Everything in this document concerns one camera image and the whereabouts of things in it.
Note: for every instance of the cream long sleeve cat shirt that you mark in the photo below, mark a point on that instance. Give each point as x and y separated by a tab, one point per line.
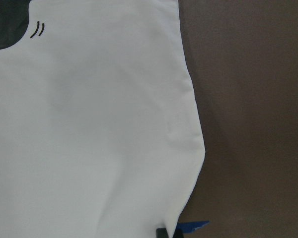
100	135

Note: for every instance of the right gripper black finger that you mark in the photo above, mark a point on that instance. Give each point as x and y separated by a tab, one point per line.
161	231

